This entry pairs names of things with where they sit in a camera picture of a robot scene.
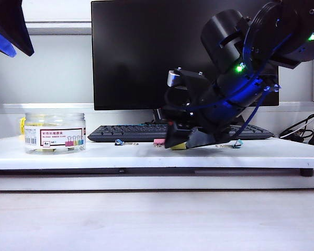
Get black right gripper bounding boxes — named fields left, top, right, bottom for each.
left=164, top=96, right=220, bottom=150

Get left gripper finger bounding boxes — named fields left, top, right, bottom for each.
left=0, top=0, right=35, bottom=57
left=0, top=26, right=17, bottom=58

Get blue binder clip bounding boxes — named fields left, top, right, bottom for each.
left=114, top=139, right=139, bottom=146

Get clear plastic clip jar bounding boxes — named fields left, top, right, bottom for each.
left=24, top=112, right=86, bottom=155

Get teal binder clip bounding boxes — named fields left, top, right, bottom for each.
left=216, top=139, right=243, bottom=149

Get black computer keyboard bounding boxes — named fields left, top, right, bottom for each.
left=87, top=124, right=274, bottom=143

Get yellow tape roll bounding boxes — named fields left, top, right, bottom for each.
left=18, top=117, right=26, bottom=142

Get white desk riser board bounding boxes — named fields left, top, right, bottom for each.
left=0, top=135, right=314, bottom=171

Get black computer monitor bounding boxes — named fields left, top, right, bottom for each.
left=91, top=0, right=279, bottom=111

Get aluminium partition frame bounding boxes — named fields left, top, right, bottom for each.
left=0, top=16, right=314, bottom=115

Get black monitor cables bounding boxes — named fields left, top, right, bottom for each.
left=143, top=109, right=168, bottom=125

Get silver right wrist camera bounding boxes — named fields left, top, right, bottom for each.
left=166, top=67, right=212, bottom=91

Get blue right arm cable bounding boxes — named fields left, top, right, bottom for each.
left=188, top=83, right=281, bottom=141

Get white cable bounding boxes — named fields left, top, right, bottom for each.
left=279, top=111, right=314, bottom=139

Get black cable bundle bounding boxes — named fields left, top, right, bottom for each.
left=278, top=109, right=314, bottom=139

